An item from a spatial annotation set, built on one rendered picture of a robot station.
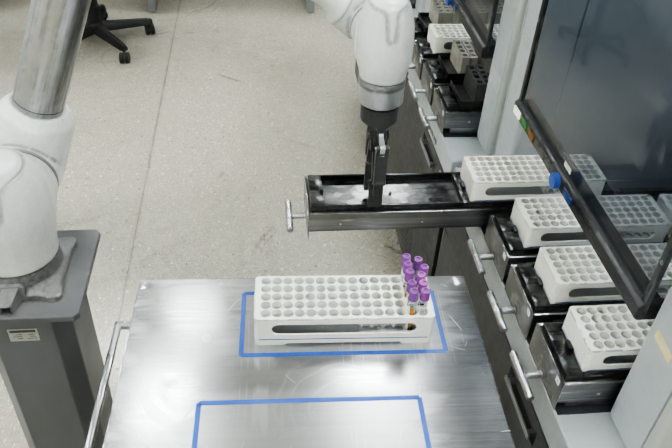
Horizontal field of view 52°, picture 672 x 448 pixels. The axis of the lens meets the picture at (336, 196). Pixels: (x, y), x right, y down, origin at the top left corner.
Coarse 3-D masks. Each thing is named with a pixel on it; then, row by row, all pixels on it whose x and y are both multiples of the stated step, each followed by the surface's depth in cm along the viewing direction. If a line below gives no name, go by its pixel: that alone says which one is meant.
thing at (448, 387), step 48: (144, 288) 124; (192, 288) 124; (240, 288) 125; (432, 288) 127; (144, 336) 115; (192, 336) 116; (240, 336) 116; (432, 336) 118; (480, 336) 119; (144, 384) 108; (192, 384) 108; (240, 384) 108; (288, 384) 109; (336, 384) 109; (384, 384) 110; (432, 384) 110; (480, 384) 111; (96, 432) 106; (144, 432) 101; (192, 432) 101; (240, 432) 102; (288, 432) 102; (336, 432) 103; (384, 432) 103; (432, 432) 103; (480, 432) 104
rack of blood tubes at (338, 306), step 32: (256, 288) 117; (288, 288) 118; (320, 288) 118; (352, 288) 119; (384, 288) 119; (256, 320) 111; (288, 320) 112; (320, 320) 112; (352, 320) 113; (384, 320) 113; (416, 320) 114
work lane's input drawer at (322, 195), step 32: (320, 192) 149; (352, 192) 152; (384, 192) 153; (416, 192) 153; (448, 192) 154; (288, 224) 150; (320, 224) 147; (352, 224) 148; (384, 224) 149; (416, 224) 150; (448, 224) 151; (480, 224) 152
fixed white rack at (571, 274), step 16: (544, 256) 129; (560, 256) 130; (576, 256) 130; (592, 256) 131; (544, 272) 129; (560, 272) 127; (576, 272) 126; (592, 272) 127; (544, 288) 129; (560, 288) 124; (576, 288) 125; (592, 288) 131; (608, 288) 131
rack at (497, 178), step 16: (464, 160) 153; (480, 160) 155; (496, 160) 155; (512, 160) 154; (528, 160) 154; (464, 176) 153; (480, 176) 148; (496, 176) 149; (512, 176) 149; (528, 176) 149; (544, 176) 150; (480, 192) 148; (496, 192) 154; (512, 192) 154; (528, 192) 154; (544, 192) 154; (560, 192) 154
